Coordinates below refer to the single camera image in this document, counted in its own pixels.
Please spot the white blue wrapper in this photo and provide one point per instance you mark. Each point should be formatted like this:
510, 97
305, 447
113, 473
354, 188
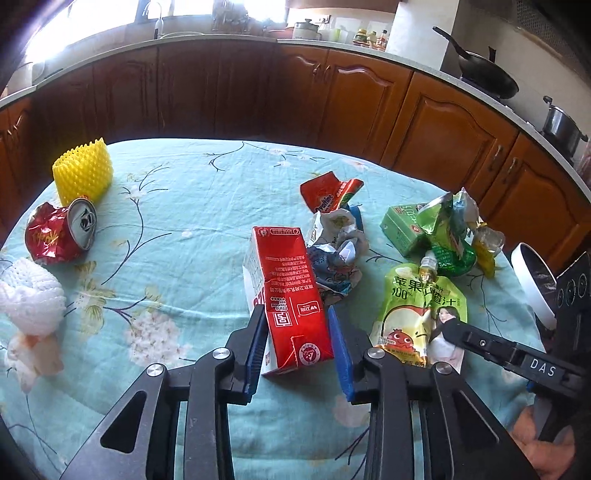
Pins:
337, 258

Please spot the crushed red soda can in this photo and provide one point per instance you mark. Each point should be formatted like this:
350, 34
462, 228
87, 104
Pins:
57, 235

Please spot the grey kitchen countertop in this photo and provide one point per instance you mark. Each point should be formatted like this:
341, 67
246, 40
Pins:
323, 45

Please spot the green drink carton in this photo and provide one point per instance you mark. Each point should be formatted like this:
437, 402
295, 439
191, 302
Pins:
399, 228

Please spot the crumpled pale tissue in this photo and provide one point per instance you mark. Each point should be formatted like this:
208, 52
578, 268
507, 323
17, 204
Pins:
34, 357

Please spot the torn red snack wrapper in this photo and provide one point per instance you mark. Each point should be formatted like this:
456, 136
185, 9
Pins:
330, 191

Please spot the steel cooking pot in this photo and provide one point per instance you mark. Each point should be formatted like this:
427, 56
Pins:
561, 122

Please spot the wooden lower kitchen cabinets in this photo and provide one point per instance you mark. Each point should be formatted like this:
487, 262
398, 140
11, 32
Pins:
277, 92

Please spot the black wok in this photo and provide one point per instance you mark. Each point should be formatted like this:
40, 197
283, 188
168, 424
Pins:
487, 74

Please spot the white rimmed trash bin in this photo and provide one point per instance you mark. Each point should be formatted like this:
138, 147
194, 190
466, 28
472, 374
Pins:
524, 272

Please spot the kitchen faucet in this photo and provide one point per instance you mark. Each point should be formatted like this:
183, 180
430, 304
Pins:
157, 18

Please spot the green apple juice pouch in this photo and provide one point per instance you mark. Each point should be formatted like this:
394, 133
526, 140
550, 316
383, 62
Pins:
415, 304

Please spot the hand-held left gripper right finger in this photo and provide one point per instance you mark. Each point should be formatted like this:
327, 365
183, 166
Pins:
339, 353

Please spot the red milk carton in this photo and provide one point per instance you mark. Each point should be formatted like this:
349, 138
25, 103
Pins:
288, 295

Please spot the dish rack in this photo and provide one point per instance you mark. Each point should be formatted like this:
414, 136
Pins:
231, 18

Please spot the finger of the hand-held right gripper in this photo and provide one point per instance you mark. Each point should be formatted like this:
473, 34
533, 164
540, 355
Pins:
489, 346

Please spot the row of condiment bottles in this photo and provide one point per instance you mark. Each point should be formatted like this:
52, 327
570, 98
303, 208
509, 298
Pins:
369, 39

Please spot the person's right hand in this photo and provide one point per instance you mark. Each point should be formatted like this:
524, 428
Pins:
549, 450

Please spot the floral light blue tablecloth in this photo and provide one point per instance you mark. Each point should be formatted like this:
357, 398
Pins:
184, 258

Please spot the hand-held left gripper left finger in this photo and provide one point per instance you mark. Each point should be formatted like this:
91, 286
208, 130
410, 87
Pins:
256, 344

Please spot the white foam fruit net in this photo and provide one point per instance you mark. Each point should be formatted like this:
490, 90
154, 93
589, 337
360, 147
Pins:
30, 295

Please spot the green snack bag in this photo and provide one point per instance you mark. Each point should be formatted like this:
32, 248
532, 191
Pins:
445, 230

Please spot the yellow foam fruit net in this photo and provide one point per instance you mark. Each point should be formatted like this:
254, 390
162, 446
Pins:
83, 170

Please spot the white electric cooker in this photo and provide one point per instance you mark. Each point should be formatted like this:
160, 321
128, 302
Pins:
307, 30

